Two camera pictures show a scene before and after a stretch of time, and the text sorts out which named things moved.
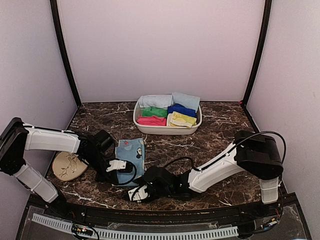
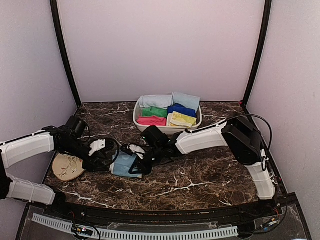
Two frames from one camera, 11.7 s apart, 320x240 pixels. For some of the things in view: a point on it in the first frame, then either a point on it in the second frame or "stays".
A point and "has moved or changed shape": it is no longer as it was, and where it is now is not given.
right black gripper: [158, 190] → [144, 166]
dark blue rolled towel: [181, 109] stays
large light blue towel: [157, 101] stays
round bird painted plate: [67, 166] stays
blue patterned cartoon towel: [132, 150] has moved or changed shape
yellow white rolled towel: [177, 119] stays
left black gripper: [108, 177] → [90, 166]
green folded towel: [154, 111] stays
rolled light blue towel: [188, 101] stays
